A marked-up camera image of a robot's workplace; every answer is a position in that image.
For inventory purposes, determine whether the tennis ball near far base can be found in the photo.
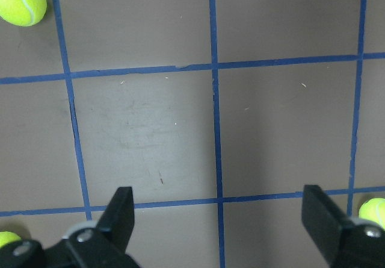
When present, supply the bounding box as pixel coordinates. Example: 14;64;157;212
359;198;384;229

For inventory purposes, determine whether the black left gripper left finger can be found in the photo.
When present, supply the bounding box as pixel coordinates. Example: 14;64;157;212
1;187;140;267

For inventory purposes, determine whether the brown paper mat blue grid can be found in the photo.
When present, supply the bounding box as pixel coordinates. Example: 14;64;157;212
1;0;384;267

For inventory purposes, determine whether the tennis ball with black print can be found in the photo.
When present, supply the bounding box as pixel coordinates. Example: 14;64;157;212
0;231;21;248

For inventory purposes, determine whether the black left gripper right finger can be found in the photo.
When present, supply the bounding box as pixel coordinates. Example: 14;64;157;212
301;184;384;267

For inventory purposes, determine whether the tennis ball centre left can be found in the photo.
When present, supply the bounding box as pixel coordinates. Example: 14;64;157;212
1;0;48;27

